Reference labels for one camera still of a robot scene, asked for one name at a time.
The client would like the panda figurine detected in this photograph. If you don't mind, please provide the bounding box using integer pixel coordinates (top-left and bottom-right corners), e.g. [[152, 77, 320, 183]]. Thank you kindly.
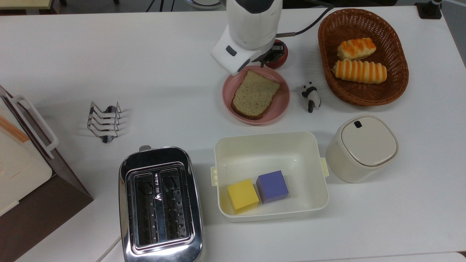
[[301, 81, 322, 114]]

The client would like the cream toy cabinet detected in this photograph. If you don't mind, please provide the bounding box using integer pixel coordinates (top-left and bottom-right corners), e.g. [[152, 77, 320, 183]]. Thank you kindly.
[[0, 95, 54, 217]]

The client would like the white toaster cord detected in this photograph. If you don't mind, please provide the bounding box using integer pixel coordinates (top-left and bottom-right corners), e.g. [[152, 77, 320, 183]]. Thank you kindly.
[[95, 234, 123, 262]]

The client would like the red apple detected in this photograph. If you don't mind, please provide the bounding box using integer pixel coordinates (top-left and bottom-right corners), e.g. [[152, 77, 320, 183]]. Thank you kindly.
[[267, 39, 289, 70]]

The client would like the purple cube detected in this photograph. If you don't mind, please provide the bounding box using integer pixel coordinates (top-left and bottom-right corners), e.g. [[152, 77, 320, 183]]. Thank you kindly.
[[256, 170, 290, 205]]

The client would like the brown-crust bread slice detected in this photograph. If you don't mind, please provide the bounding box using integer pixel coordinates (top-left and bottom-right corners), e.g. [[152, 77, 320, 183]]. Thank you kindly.
[[230, 70, 281, 121]]

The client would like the brown wicker basket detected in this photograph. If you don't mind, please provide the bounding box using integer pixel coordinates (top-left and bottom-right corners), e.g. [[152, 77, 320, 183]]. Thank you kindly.
[[317, 8, 410, 107]]

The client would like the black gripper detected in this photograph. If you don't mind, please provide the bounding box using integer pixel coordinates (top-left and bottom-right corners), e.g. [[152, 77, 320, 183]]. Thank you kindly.
[[259, 42, 285, 66]]

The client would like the long striped bread roll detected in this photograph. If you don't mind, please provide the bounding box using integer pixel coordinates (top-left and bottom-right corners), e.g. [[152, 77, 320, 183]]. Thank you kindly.
[[331, 59, 388, 85]]

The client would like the cream plastic container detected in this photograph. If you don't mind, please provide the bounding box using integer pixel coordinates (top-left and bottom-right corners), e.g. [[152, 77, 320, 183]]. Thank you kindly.
[[210, 131, 330, 223]]

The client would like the cream lidded bin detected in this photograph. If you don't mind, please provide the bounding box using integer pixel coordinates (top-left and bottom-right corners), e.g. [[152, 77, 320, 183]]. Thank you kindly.
[[325, 115, 400, 184]]

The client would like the yellow cube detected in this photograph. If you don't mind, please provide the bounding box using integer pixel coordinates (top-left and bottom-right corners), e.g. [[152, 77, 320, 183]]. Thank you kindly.
[[227, 178, 260, 215]]

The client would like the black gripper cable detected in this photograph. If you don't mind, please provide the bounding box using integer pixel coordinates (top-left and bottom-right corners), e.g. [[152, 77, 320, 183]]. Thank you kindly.
[[276, 5, 335, 37]]

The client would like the brown wooden drawer box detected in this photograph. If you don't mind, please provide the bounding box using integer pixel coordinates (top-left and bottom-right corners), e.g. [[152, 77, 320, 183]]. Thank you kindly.
[[0, 85, 94, 262]]

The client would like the black stand base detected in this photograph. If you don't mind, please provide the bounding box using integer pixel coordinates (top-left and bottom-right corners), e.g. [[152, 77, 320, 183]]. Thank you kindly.
[[415, 0, 443, 20]]

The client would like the pink plate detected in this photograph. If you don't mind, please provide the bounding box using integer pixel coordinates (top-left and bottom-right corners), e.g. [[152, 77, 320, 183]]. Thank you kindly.
[[222, 65, 291, 126]]

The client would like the metal toast rack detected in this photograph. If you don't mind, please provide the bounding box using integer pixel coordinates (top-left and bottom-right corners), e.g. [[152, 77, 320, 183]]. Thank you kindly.
[[87, 100, 122, 144]]

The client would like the cream and chrome toaster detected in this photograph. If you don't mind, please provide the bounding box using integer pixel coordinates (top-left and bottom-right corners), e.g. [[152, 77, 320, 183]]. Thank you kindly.
[[118, 145, 205, 262]]

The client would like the short striped bread roll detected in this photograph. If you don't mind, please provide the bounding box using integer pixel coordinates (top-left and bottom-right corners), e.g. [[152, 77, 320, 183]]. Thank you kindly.
[[336, 37, 377, 61]]

